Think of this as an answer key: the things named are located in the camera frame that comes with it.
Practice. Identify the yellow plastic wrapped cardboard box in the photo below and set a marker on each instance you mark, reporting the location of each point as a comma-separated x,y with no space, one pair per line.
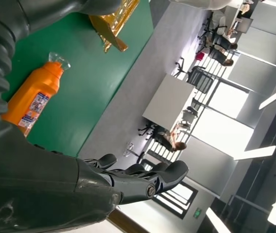
113,22

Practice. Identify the red box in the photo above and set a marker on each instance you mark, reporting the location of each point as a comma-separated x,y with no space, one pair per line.
199,56

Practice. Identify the green exit sign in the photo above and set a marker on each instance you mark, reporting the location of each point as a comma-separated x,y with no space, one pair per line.
197,213

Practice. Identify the green table mat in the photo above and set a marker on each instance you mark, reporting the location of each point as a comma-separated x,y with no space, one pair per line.
91,80

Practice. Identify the white office table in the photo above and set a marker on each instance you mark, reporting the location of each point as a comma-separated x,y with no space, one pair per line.
168,101

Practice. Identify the grey office chair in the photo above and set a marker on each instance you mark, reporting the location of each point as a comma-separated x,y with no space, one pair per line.
189,115

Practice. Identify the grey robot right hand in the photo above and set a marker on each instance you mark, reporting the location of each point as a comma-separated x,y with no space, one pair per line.
43,193

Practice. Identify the black office chair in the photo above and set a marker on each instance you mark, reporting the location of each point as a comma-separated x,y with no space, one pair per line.
199,78

